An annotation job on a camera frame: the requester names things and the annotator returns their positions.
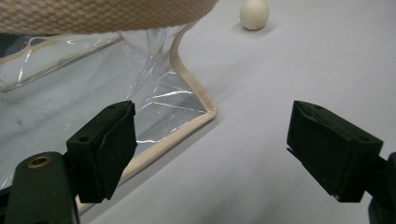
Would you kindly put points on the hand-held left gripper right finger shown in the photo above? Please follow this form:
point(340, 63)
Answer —
point(330, 152)

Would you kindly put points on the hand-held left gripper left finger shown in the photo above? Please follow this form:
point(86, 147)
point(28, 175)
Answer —
point(102, 155)

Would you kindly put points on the clear bag with beige trim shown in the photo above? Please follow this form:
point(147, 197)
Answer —
point(93, 14)

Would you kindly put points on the white egg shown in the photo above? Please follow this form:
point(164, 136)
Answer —
point(254, 14)

